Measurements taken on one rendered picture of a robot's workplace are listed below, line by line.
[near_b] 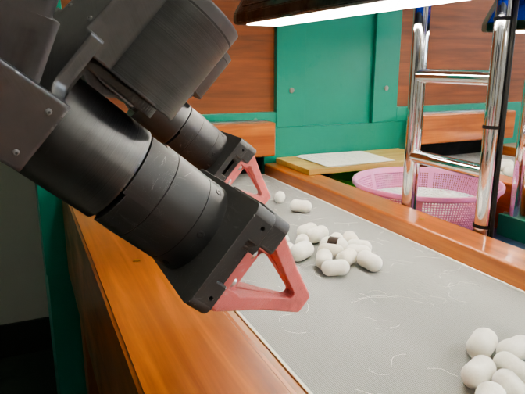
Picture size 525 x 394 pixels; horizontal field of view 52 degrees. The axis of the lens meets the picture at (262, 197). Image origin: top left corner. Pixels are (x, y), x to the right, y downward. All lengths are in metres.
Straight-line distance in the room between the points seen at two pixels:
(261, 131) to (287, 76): 0.15
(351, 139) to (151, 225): 1.01
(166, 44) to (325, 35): 0.98
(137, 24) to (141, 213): 0.09
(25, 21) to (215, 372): 0.27
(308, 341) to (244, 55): 0.77
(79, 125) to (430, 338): 0.36
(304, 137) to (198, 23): 0.95
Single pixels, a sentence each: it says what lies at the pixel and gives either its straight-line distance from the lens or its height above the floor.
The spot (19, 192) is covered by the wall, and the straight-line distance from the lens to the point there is 1.90.
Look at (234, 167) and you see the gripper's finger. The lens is 0.63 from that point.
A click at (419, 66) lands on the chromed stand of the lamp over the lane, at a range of 0.83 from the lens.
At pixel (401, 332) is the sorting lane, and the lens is 0.52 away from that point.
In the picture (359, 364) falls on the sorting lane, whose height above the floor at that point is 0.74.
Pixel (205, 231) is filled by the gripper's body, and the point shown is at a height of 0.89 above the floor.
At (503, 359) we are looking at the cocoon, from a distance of 0.47.
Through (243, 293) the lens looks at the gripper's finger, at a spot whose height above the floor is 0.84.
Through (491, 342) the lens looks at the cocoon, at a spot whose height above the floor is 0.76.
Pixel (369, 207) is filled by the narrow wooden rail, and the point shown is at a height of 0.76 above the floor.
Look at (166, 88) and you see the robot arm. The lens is 0.27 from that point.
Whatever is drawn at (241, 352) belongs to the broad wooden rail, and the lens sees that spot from 0.42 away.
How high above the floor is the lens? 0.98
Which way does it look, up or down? 14 degrees down
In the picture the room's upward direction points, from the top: straight up
